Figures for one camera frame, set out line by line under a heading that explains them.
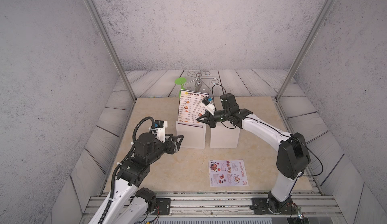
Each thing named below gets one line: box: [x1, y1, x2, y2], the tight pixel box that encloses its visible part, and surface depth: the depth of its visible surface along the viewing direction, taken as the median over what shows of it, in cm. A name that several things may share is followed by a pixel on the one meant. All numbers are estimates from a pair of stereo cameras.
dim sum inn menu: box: [177, 89, 210, 128], surface depth 79 cm
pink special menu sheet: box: [208, 159, 249, 188], surface depth 86 cm
